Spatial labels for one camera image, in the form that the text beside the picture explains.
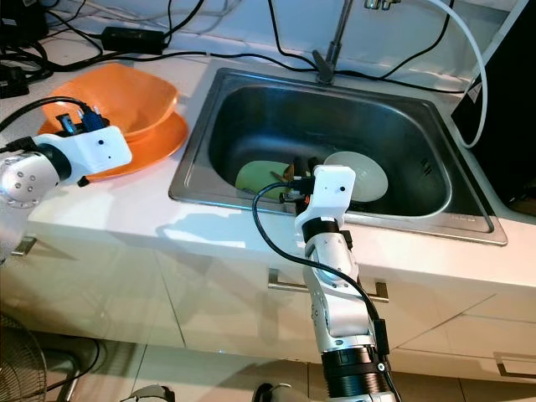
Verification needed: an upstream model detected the orange plastic bowl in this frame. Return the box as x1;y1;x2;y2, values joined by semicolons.
48;63;178;139

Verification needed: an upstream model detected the green plate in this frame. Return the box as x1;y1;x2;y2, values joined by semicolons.
234;159;302;198

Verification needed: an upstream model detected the white plate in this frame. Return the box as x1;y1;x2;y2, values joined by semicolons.
325;151;389;202

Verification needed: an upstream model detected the stainless steel sink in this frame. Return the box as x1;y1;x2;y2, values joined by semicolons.
169;67;509;246

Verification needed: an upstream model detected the black power strip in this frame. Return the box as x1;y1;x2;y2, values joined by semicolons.
0;63;28;97

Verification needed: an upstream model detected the black power adapter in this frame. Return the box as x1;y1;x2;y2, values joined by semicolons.
102;27;167;53

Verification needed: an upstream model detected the black electronic box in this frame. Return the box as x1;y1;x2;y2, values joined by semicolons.
0;0;47;47

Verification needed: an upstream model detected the steel sink faucet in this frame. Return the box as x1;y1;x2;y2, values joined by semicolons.
310;0;354;83

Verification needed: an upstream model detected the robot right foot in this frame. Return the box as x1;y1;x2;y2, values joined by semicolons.
255;383;302;402

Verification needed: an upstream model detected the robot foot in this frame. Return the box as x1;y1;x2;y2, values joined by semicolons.
255;383;302;402
130;384;177;402

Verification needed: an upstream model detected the black appliance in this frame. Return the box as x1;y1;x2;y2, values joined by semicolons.
452;8;536;206

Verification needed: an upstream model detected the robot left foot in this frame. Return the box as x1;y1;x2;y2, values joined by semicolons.
130;384;177;402

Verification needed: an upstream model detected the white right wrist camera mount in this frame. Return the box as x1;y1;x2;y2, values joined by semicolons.
293;165;355;227

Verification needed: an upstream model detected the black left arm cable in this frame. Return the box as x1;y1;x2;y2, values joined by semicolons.
0;96;93;156

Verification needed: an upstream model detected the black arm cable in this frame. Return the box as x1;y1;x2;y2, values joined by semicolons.
253;183;390;353
0;96;93;156

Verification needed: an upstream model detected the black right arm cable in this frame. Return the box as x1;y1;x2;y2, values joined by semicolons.
253;183;390;353

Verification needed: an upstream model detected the long metal cabinet handle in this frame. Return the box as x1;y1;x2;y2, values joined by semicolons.
268;268;390;302
13;237;39;256

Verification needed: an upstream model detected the white flexible hose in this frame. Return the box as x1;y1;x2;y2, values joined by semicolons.
427;0;488;150

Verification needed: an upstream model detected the black wire fan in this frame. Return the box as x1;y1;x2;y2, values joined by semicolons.
0;327;47;402

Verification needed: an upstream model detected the short metal cabinet handle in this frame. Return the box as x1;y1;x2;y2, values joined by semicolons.
496;356;536;379

